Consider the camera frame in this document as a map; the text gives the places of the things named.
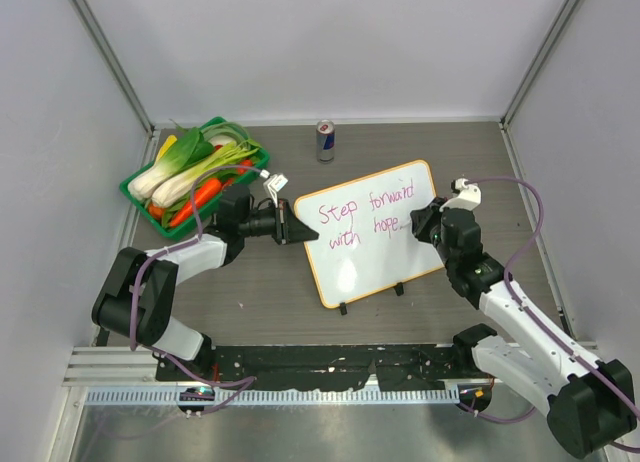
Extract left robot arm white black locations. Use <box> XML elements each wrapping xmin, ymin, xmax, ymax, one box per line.
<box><xmin>91</xmin><ymin>185</ymin><xmax>319</xmax><ymax>381</ymax></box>

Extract bok choy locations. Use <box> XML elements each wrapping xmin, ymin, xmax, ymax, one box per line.
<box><xmin>151</xmin><ymin>139</ymin><xmax>262</xmax><ymax>209</ymax></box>
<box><xmin>127</xmin><ymin>128</ymin><xmax>214</xmax><ymax>201</ymax></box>

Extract whiteboard with orange frame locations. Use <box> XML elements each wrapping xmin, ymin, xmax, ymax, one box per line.
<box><xmin>294</xmin><ymin>160</ymin><xmax>443</xmax><ymax>309</ymax></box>

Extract aluminium rail left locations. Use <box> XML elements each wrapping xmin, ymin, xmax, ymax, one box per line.
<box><xmin>62</xmin><ymin>347</ymin><xmax>157</xmax><ymax>387</ymax></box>

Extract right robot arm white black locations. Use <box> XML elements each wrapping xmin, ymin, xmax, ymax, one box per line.
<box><xmin>410</xmin><ymin>197</ymin><xmax>639</xmax><ymax>459</ymax></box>

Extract aluminium frame post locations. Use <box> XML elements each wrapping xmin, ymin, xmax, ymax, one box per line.
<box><xmin>500</xmin><ymin>0</ymin><xmax>585</xmax><ymax>129</ymax></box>
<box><xmin>69</xmin><ymin>0</ymin><xmax>155</xmax><ymax>135</ymax></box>

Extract white slotted cable duct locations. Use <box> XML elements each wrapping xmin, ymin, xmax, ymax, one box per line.
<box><xmin>85</xmin><ymin>385</ymin><xmax>459</xmax><ymax>407</ymax></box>

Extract green plastic basket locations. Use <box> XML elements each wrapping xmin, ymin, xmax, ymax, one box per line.
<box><xmin>120</xmin><ymin>117</ymin><xmax>270</xmax><ymax>240</ymax></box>

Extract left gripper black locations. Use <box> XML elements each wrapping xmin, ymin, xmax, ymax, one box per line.
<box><xmin>240</xmin><ymin>200</ymin><xmax>317</xmax><ymax>246</ymax></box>

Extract bok choy left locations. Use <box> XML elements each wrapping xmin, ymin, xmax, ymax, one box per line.
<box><xmin>127</xmin><ymin>128</ymin><xmax>214</xmax><ymax>201</ymax></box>

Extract yellow vegetable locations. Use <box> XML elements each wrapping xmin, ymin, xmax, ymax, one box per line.
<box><xmin>155</xmin><ymin>134</ymin><xmax>177</xmax><ymax>162</ymax></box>

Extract silver blue drink can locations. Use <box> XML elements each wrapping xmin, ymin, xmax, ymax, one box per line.
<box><xmin>316</xmin><ymin>120</ymin><xmax>335</xmax><ymax>163</ymax></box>

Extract bok choy right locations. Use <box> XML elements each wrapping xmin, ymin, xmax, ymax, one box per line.
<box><xmin>151</xmin><ymin>139</ymin><xmax>262</xmax><ymax>209</ymax></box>

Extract red tomato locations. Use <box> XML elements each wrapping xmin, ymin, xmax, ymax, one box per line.
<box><xmin>237</xmin><ymin>159</ymin><xmax>253</xmax><ymax>174</ymax></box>

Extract orange carrot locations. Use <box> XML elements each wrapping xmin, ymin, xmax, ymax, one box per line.
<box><xmin>169</xmin><ymin>178</ymin><xmax>222</xmax><ymax>228</ymax></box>

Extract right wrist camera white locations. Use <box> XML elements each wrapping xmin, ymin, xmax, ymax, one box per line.
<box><xmin>440</xmin><ymin>178</ymin><xmax>482</xmax><ymax>212</ymax></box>

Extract aluminium frame post left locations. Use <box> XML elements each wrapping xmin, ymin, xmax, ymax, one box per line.
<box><xmin>69</xmin><ymin>0</ymin><xmax>155</xmax><ymax>135</ymax></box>

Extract aluminium frame post right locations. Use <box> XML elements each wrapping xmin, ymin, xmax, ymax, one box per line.
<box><xmin>500</xmin><ymin>0</ymin><xmax>585</xmax><ymax>129</ymax></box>

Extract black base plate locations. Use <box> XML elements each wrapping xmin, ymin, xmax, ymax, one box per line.
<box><xmin>153</xmin><ymin>344</ymin><xmax>491</xmax><ymax>392</ymax></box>

